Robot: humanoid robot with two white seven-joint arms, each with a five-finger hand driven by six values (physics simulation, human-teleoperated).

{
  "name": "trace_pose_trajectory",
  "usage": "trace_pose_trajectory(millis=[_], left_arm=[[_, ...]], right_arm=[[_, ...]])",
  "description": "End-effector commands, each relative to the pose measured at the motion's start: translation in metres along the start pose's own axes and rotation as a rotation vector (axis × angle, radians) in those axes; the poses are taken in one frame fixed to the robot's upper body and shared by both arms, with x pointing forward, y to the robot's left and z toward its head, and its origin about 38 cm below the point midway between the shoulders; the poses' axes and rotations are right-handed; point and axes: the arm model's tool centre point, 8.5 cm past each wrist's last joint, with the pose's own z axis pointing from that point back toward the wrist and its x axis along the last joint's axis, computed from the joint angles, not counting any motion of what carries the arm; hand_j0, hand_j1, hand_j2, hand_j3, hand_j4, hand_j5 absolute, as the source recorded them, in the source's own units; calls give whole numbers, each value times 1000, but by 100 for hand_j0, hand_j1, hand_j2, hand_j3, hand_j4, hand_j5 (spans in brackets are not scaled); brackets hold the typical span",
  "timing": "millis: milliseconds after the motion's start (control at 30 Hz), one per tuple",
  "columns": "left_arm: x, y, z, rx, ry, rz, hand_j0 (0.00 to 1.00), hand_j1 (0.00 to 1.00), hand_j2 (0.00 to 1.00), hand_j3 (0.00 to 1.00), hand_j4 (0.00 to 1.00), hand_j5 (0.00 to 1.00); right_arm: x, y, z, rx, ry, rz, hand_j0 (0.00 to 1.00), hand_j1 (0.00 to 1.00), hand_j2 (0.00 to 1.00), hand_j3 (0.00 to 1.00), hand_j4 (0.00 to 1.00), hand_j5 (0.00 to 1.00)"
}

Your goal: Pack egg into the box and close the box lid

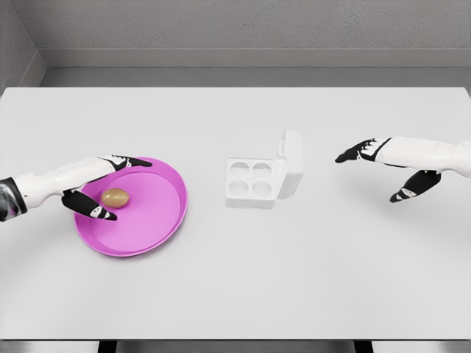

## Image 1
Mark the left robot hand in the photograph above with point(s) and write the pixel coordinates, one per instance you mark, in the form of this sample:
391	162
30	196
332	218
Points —
79	173

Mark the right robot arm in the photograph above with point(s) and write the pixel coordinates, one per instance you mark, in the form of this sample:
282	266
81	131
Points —
459	154

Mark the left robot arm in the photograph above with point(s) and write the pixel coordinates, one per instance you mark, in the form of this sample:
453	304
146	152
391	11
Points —
22	191

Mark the brown egg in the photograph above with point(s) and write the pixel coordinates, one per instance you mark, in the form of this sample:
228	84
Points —
115	198

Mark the white egg box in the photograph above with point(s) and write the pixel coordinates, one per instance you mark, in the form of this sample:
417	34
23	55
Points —
257	180

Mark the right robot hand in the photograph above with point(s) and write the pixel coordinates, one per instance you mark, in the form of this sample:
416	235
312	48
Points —
404	152

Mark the pink round plate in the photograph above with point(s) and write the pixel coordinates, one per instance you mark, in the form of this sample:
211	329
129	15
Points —
147	220

